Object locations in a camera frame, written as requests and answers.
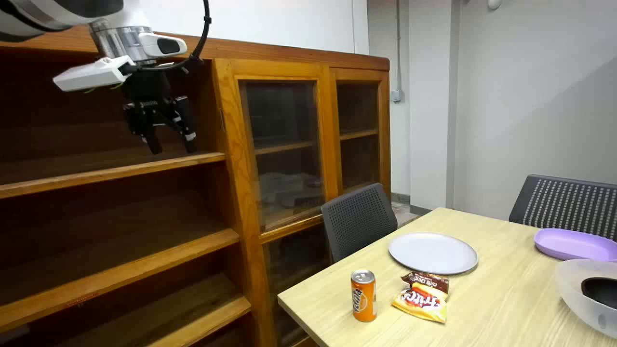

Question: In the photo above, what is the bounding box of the yellow red chips bag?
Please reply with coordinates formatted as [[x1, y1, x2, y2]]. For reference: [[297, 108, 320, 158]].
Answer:
[[390, 270, 451, 326]]

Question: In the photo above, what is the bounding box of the orange Fanta soda can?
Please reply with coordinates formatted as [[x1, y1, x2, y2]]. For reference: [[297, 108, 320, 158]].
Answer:
[[349, 268, 380, 324]]

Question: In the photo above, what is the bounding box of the grey round plate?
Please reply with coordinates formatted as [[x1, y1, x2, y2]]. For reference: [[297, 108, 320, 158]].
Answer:
[[386, 231, 480, 278]]

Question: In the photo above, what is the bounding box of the wide glass cabinet door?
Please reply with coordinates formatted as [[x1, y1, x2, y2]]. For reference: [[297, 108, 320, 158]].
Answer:
[[214, 58, 339, 245]]

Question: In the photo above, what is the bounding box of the dark grey plastic chair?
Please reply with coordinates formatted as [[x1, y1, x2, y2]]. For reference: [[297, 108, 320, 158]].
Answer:
[[318, 181, 399, 264]]

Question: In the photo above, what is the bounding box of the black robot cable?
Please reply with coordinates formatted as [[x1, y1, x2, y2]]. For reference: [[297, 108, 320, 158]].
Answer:
[[168, 0, 214, 71]]

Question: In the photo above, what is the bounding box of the grey wall conduit pipe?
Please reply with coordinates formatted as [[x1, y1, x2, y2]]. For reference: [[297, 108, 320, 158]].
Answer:
[[393, 0, 405, 91]]

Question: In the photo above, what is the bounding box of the purple plate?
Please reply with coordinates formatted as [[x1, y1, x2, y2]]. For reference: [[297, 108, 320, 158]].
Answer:
[[532, 226, 617, 264]]

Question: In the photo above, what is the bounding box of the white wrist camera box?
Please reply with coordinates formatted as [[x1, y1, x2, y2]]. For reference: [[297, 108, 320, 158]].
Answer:
[[52, 54, 139, 95]]

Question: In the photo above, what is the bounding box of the wooden bookshelf cabinet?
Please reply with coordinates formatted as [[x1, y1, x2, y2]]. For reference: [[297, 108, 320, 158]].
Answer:
[[0, 25, 393, 347]]

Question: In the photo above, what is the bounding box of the grey striped-back chair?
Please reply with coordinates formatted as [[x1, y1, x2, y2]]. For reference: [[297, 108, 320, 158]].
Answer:
[[507, 174, 617, 243]]

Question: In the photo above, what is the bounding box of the translucent white bowl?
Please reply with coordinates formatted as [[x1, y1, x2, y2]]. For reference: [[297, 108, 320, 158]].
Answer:
[[553, 256, 617, 341]]

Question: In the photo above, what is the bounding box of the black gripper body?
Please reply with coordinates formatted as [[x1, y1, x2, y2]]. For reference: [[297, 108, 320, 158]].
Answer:
[[120, 62, 193, 133]]

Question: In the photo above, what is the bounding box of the narrow glass cabinet door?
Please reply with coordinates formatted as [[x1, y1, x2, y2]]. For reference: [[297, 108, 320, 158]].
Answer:
[[330, 68, 393, 197]]

